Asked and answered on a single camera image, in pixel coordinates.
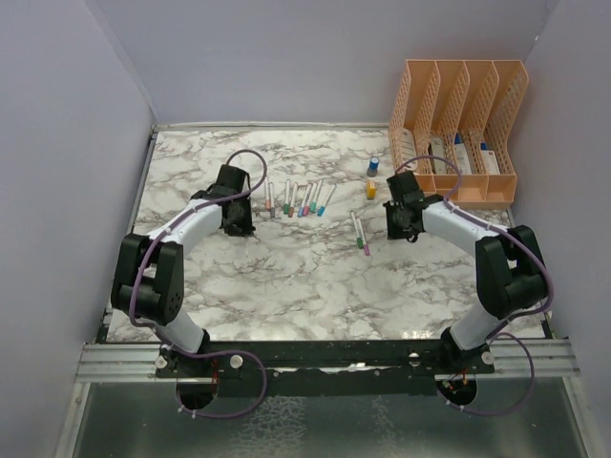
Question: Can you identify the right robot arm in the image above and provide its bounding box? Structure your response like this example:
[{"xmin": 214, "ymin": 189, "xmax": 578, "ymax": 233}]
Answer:
[{"xmin": 384, "ymin": 171, "xmax": 554, "ymax": 373}]

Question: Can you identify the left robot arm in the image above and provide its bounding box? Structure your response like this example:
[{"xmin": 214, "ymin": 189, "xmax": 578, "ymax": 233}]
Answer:
[{"xmin": 110, "ymin": 164, "xmax": 255, "ymax": 377}]

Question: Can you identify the white marker light pink cap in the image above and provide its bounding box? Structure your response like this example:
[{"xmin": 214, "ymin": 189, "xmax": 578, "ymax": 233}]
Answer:
[{"xmin": 264, "ymin": 179, "xmax": 271, "ymax": 211}]

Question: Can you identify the white marker grey cap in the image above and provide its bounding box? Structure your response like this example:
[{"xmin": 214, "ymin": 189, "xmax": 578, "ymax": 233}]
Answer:
[{"xmin": 268, "ymin": 182, "xmax": 276, "ymax": 219}]

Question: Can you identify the blue grey stamp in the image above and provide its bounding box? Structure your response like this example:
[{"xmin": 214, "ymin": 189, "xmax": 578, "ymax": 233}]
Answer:
[{"xmin": 367, "ymin": 156, "xmax": 380, "ymax": 177}]

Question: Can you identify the white box in organizer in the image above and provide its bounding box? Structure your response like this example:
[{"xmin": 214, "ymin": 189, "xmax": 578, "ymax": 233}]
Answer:
[{"xmin": 393, "ymin": 128, "xmax": 417, "ymax": 169}]

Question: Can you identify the blue white box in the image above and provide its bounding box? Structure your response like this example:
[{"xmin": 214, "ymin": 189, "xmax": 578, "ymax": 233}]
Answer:
[{"xmin": 453, "ymin": 133, "xmax": 473, "ymax": 176}]

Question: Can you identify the red white box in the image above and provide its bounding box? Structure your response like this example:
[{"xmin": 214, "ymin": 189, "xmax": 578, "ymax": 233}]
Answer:
[{"xmin": 480, "ymin": 142, "xmax": 500, "ymax": 175}]

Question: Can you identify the orange file organizer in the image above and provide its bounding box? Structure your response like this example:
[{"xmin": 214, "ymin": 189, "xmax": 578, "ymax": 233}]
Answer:
[{"xmin": 389, "ymin": 59, "xmax": 529, "ymax": 210}]

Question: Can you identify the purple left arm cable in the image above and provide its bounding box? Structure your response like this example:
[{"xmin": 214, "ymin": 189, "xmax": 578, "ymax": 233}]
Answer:
[{"xmin": 128, "ymin": 149, "xmax": 268, "ymax": 420}]

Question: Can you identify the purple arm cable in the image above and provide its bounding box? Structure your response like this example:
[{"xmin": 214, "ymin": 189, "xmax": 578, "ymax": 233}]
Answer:
[
  {"xmin": 393, "ymin": 155, "xmax": 556, "ymax": 416},
  {"xmin": 128, "ymin": 149, "xmax": 268, "ymax": 420}
]

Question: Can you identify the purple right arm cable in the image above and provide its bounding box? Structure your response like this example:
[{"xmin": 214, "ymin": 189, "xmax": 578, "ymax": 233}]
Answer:
[{"xmin": 393, "ymin": 155, "xmax": 556, "ymax": 416}]

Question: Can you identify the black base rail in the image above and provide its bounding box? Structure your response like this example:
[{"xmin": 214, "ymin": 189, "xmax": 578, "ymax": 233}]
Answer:
[{"xmin": 156, "ymin": 340, "xmax": 495, "ymax": 397}]

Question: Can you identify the aluminium frame rail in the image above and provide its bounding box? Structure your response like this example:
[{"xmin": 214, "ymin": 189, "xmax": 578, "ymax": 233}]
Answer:
[{"xmin": 75, "ymin": 338, "xmax": 580, "ymax": 383}]

